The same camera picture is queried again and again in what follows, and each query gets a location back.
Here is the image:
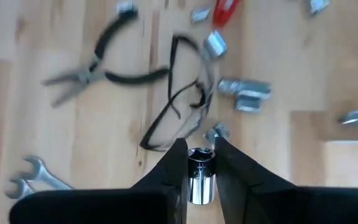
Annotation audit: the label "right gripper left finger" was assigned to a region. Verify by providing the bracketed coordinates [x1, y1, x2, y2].
[9, 138, 188, 224]

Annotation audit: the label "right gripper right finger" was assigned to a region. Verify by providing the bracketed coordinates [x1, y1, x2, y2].
[214, 136, 358, 224]

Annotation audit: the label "long chrome socket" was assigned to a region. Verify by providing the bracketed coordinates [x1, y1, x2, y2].
[218, 77, 272, 100]

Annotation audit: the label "clear black-framed safety glasses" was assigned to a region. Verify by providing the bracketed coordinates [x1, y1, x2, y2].
[139, 33, 216, 152]

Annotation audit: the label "black handled pliers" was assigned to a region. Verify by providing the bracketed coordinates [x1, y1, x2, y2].
[40, 7, 170, 108]

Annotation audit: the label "steel combination wrench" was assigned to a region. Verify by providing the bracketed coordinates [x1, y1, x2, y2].
[4, 179, 35, 200]
[20, 155, 74, 190]

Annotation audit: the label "small red handled tool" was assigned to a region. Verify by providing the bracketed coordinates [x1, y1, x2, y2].
[212, 0, 241, 28]

